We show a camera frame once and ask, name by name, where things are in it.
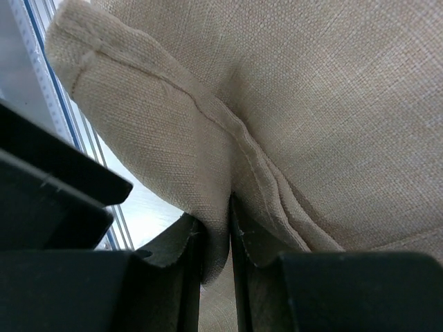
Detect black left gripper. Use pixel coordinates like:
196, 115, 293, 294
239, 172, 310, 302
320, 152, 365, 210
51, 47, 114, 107
1, 103, 133, 249

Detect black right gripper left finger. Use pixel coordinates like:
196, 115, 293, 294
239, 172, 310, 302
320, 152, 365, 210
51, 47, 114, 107
1, 214, 203, 331

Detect white slotted cable duct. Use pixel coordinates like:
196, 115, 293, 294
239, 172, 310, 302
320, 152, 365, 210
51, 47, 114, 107
1, 1, 79, 147

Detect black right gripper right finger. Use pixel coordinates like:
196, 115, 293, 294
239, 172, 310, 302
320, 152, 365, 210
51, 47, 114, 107
229, 197, 442, 331

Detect beige cloth napkin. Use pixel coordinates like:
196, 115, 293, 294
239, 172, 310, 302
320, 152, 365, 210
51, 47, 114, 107
45, 1, 442, 331

